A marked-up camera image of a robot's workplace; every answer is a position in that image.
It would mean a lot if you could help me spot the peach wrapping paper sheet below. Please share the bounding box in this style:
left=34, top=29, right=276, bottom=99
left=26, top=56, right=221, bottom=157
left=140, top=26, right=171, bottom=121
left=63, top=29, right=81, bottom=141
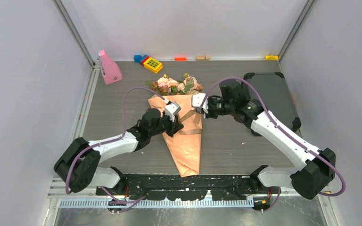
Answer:
left=162, top=95, right=202, bottom=178

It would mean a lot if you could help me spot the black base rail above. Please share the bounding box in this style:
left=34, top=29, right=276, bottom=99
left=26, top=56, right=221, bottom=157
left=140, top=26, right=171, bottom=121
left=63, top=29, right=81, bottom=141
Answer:
left=96, top=170, right=279, bottom=201

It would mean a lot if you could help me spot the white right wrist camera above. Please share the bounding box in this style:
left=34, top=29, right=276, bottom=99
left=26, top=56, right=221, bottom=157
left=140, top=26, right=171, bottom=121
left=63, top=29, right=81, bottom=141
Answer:
left=191, top=93, right=208, bottom=114

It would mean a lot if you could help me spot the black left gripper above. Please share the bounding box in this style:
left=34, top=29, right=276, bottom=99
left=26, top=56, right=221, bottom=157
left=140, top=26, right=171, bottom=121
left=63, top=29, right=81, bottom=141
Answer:
left=148, top=111, right=183, bottom=137

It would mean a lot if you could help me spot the red toy brick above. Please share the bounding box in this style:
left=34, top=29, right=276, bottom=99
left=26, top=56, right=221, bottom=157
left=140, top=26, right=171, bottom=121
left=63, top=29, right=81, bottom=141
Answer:
left=140, top=55, right=149, bottom=65

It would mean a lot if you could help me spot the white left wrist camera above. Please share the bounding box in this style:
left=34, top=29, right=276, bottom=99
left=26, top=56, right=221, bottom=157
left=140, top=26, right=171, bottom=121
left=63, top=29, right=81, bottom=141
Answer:
left=164, top=98, right=181, bottom=122

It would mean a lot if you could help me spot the tan ribbon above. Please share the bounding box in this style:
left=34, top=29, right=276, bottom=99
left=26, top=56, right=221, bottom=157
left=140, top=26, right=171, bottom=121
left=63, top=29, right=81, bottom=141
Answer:
left=179, top=110, right=203, bottom=135

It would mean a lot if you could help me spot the dark grey hard case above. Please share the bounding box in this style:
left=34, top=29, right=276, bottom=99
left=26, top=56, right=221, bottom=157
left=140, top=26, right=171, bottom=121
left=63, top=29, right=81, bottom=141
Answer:
left=243, top=72, right=301, bottom=132

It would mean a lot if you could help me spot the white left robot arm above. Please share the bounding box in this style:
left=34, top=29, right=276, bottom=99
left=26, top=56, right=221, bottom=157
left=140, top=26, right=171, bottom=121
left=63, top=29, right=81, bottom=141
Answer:
left=54, top=103, right=183, bottom=195

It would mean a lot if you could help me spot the pink plastic wedge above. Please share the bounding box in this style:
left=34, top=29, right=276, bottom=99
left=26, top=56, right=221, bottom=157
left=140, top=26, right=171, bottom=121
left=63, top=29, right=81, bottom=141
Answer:
left=98, top=50, right=123, bottom=85

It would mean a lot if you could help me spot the yellow corner block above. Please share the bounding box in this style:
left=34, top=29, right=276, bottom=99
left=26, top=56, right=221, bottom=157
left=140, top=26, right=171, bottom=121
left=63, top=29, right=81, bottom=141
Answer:
left=264, top=55, right=279, bottom=61

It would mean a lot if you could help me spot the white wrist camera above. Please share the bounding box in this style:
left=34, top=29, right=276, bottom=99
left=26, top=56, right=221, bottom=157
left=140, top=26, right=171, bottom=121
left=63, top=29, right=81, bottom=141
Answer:
left=191, top=93, right=208, bottom=114
left=164, top=98, right=181, bottom=122

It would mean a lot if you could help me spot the orange flat block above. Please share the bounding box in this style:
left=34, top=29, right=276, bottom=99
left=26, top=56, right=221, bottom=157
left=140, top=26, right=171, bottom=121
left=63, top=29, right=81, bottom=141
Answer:
left=174, top=57, right=187, bottom=61

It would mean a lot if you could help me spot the pink and brown rose stem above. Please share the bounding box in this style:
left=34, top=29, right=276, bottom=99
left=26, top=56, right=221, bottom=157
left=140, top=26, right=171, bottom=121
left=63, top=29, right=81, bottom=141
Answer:
left=177, top=73, right=204, bottom=95

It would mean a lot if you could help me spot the blue toy brick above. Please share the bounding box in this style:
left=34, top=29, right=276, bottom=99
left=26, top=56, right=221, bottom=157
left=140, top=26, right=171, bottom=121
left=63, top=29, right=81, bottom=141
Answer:
left=134, top=55, right=146, bottom=64

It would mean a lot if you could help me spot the yellow toy brick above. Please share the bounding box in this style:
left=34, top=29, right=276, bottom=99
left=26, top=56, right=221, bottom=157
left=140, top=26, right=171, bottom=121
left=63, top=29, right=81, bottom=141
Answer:
left=143, top=57, right=163, bottom=73

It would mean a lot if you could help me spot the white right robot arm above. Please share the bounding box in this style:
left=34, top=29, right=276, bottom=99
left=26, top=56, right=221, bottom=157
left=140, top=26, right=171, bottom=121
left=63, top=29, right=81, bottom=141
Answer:
left=192, top=76, right=346, bottom=200

